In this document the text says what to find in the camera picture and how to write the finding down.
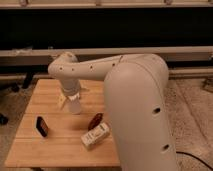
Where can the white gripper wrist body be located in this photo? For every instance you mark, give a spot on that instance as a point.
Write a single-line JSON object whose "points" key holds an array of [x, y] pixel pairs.
{"points": [[71, 90]]}

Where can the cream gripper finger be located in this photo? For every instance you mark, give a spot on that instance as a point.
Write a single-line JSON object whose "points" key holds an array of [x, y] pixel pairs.
{"points": [[61, 100]]}

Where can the white plastic bottle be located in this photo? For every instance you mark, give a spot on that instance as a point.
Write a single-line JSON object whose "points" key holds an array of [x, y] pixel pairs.
{"points": [[95, 135]]}

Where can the white ceramic cup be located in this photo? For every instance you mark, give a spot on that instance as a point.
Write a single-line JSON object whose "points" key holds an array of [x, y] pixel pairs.
{"points": [[73, 104]]}

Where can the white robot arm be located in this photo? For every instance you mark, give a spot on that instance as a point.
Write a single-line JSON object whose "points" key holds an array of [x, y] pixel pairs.
{"points": [[134, 100]]}

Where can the brown oval object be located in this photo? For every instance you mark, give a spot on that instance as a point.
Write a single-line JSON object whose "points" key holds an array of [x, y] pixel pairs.
{"points": [[95, 121]]}

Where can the wooden table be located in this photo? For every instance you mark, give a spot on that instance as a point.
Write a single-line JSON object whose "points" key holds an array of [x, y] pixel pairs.
{"points": [[62, 147]]}

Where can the black rectangular block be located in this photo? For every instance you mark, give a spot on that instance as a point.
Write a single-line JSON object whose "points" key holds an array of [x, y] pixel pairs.
{"points": [[42, 126]]}

